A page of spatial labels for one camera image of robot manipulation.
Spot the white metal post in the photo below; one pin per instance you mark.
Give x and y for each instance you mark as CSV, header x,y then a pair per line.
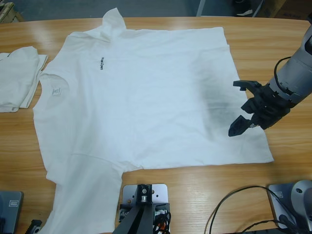
x,y
201,7

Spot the white block with dark post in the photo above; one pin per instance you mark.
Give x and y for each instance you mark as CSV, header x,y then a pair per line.
x,y
146,209

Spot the wooden pallet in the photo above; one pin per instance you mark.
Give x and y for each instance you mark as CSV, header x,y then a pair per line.
x,y
9,12

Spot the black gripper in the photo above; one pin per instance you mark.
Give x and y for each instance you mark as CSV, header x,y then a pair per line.
x,y
268,105

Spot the white Unitree T-shirt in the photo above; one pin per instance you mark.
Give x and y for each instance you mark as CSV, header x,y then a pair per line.
x,y
17,78
146,97

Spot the black white shoe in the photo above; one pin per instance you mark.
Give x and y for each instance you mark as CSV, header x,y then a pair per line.
x,y
241,9

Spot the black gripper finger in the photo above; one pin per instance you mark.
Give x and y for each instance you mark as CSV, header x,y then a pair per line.
x,y
35,226

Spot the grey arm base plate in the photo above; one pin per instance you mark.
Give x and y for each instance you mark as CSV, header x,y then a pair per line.
x,y
287,204
9,212

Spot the brown cardboard box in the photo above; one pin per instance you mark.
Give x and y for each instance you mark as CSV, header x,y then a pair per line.
x,y
287,7

